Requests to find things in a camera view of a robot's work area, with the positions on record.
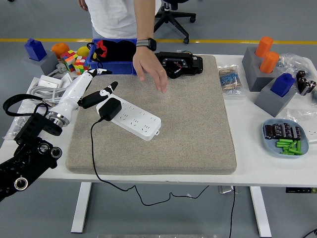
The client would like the light blue plate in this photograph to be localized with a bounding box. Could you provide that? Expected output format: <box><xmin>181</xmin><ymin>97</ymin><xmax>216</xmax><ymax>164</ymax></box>
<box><xmin>262</xmin><ymin>118</ymin><xmax>310</xmax><ymax>159</ymax></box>

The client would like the white table leg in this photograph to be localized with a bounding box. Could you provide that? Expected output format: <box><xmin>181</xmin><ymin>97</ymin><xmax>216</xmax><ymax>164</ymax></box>
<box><xmin>249</xmin><ymin>186</ymin><xmax>272</xmax><ymax>238</ymax></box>
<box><xmin>71</xmin><ymin>182</ymin><xmax>92</xmax><ymax>234</ymax></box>

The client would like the blue plastic bin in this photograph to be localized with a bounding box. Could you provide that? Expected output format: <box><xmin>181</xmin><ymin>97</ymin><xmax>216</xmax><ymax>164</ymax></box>
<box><xmin>88</xmin><ymin>38</ymin><xmax>139</xmax><ymax>76</ymax></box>

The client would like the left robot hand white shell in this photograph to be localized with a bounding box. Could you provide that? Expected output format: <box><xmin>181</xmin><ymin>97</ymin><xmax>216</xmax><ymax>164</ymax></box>
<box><xmin>51</xmin><ymin>68</ymin><xmax>119</xmax><ymax>117</ymax></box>

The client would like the clear bag of resistors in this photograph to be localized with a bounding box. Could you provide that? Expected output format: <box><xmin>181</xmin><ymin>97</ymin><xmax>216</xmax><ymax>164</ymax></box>
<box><xmin>217</xmin><ymin>63</ymin><xmax>246</xmax><ymax>97</ymax></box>

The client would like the colourful puzzle cube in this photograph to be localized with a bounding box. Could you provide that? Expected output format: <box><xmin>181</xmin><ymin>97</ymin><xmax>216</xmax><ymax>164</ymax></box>
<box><xmin>73</xmin><ymin>56</ymin><xmax>90</xmax><ymax>76</ymax></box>
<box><xmin>59</xmin><ymin>49</ymin><xmax>79</xmax><ymax>72</ymax></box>

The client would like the black hanging cable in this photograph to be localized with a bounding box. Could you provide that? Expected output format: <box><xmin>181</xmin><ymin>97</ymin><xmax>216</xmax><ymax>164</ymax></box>
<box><xmin>228</xmin><ymin>186</ymin><xmax>236</xmax><ymax>238</ymax></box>

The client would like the white power strip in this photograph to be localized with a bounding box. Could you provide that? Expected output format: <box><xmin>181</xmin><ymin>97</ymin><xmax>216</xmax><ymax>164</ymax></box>
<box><xmin>96</xmin><ymin>95</ymin><xmax>161</xmax><ymax>141</ymax></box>

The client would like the person's left hand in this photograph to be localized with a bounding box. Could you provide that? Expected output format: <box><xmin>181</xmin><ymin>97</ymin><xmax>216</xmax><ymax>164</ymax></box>
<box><xmin>132</xmin><ymin>47</ymin><xmax>169</xmax><ymax>94</ymax></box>

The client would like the crumpled clear plastic bag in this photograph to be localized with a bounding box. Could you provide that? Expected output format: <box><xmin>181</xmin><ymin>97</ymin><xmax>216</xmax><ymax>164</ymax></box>
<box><xmin>276</xmin><ymin>52</ymin><xmax>314</xmax><ymax>82</ymax></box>

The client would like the orange cylinder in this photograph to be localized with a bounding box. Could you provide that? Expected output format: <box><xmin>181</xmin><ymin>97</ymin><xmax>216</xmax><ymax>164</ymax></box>
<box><xmin>259</xmin><ymin>51</ymin><xmax>280</xmax><ymax>74</ymax></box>
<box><xmin>255</xmin><ymin>36</ymin><xmax>274</xmax><ymax>58</ymax></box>

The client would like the large grey block holder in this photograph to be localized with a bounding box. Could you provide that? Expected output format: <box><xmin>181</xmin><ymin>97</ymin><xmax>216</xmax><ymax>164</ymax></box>
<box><xmin>242</xmin><ymin>46</ymin><xmax>282</xmax><ymax>92</ymax></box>

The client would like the blue plastic block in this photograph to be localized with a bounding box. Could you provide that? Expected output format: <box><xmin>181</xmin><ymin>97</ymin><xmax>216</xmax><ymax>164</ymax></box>
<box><xmin>24</xmin><ymin>38</ymin><xmax>48</xmax><ymax>61</ymax></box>
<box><xmin>269</xmin><ymin>72</ymin><xmax>296</xmax><ymax>98</ymax></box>

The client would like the yellow ball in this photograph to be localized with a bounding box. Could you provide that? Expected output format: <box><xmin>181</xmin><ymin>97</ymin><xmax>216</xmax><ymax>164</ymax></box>
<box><xmin>76</xmin><ymin>46</ymin><xmax>90</xmax><ymax>57</ymax></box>

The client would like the orange ball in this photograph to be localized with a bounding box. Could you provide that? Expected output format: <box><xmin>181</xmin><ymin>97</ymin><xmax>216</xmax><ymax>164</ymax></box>
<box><xmin>51</xmin><ymin>42</ymin><xmax>70</xmax><ymax>60</ymax></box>

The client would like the black wrist watch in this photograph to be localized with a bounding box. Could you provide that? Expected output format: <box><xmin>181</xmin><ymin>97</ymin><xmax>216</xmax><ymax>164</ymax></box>
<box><xmin>135</xmin><ymin>37</ymin><xmax>158</xmax><ymax>52</ymax></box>

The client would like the metal bracket under table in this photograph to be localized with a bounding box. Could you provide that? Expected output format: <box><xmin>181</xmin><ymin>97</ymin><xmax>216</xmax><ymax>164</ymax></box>
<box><xmin>217</xmin><ymin>185</ymin><xmax>239</xmax><ymax>194</ymax></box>

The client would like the black pouch with red trim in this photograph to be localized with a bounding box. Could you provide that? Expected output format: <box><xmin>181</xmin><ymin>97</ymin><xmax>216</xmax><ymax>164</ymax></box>
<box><xmin>86</xmin><ymin>39</ymin><xmax>137</xmax><ymax>69</ymax></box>

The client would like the person's torso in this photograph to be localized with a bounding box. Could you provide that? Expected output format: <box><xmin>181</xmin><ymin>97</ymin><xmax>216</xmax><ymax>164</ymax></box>
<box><xmin>85</xmin><ymin>0</ymin><xmax>162</xmax><ymax>40</ymax></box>

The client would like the black mechanical module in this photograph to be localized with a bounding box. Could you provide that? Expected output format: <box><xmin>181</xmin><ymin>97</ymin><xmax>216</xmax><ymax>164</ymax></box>
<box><xmin>155</xmin><ymin>51</ymin><xmax>204</xmax><ymax>79</ymax></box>

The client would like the black desk height controller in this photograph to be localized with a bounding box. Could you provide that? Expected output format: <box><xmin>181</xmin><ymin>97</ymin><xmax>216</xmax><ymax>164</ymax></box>
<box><xmin>285</xmin><ymin>187</ymin><xmax>317</xmax><ymax>194</ymax></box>

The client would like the black office chair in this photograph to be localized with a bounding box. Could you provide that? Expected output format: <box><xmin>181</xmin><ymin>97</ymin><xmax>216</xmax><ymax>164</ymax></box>
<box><xmin>153</xmin><ymin>0</ymin><xmax>197</xmax><ymax>45</ymax></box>

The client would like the clear bag with white parts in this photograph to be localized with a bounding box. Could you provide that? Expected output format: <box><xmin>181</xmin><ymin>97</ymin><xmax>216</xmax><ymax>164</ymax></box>
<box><xmin>286</xmin><ymin>108</ymin><xmax>317</xmax><ymax>144</ymax></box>

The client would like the grey coiled power cable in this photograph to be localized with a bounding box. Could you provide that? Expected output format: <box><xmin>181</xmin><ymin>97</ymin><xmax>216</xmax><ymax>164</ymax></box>
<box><xmin>30</xmin><ymin>84</ymin><xmax>72</xmax><ymax>105</ymax></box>

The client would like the grey-brown mat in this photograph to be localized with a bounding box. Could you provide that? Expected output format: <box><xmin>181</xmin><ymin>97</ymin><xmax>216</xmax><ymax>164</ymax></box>
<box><xmin>65</xmin><ymin>55</ymin><xmax>237</xmax><ymax>176</ymax></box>

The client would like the black plug with cord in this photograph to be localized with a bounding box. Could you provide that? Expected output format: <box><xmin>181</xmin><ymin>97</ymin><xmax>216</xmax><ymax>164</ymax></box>
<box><xmin>90</xmin><ymin>97</ymin><xmax>211</xmax><ymax>206</ymax></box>

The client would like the white wall switch box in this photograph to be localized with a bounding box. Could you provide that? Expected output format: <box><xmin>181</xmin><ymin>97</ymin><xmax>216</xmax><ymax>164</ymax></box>
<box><xmin>39</xmin><ymin>75</ymin><xmax>64</xmax><ymax>89</ymax></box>

